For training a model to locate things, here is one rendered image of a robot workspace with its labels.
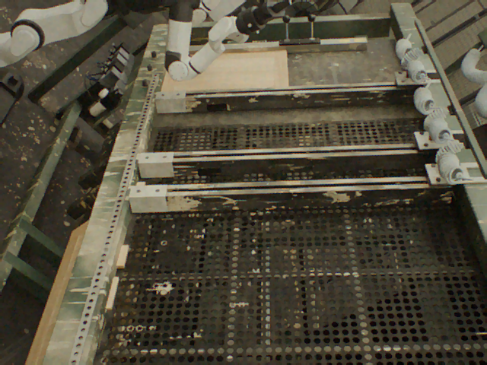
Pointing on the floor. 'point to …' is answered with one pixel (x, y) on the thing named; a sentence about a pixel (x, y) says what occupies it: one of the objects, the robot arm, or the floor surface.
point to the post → (77, 58)
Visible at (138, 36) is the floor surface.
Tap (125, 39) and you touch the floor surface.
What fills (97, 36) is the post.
